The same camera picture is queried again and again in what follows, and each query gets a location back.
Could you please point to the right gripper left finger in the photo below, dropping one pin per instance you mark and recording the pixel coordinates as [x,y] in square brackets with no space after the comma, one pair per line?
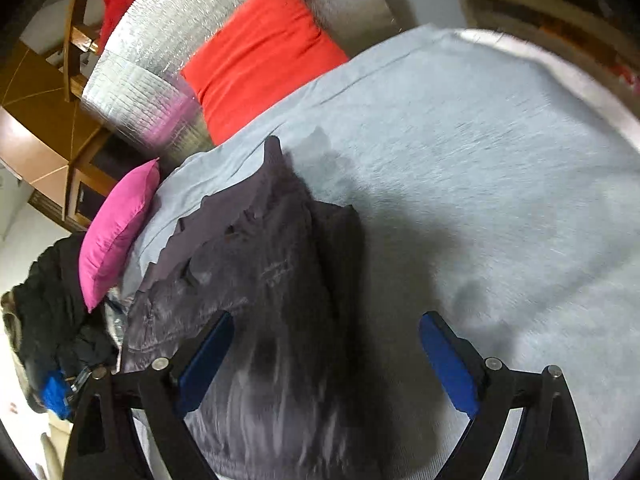
[104,442]

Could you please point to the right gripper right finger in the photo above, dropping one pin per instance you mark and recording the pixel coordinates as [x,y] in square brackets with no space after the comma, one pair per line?
[548,443]

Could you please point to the dark quilted bomber jacket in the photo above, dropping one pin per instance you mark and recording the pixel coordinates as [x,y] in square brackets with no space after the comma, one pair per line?
[286,402]

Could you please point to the blue jacket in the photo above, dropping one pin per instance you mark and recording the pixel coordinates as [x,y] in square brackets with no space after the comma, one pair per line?
[54,394]

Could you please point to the black puffer coat pile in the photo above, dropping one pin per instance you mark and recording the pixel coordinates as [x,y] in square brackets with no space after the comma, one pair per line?
[59,332]

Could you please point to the clear plastic bag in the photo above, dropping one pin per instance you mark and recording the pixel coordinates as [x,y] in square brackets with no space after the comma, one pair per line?
[116,320]

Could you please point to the beige fleece garment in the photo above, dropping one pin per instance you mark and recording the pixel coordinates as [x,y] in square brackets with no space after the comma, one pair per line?
[13,329]

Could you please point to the magenta pillow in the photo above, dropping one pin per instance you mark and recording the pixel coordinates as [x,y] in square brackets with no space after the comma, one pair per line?
[104,251]

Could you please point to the wooden cabinet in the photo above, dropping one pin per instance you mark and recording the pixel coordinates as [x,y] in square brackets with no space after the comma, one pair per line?
[55,145]

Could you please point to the silver foil insulation mat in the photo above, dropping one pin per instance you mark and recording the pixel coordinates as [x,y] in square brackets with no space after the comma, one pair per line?
[136,88]

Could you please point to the wooden side table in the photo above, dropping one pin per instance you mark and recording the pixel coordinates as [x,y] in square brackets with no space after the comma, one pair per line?
[601,37]

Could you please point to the red-orange pillow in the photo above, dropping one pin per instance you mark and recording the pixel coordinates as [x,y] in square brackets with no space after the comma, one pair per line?
[265,51]

